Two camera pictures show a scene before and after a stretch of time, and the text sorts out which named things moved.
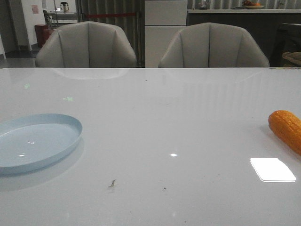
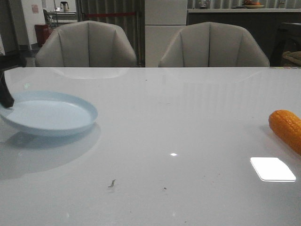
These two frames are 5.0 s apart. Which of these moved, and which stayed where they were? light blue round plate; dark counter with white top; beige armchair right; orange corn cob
Moved: light blue round plate
Stayed: dark counter with white top; beige armchair right; orange corn cob
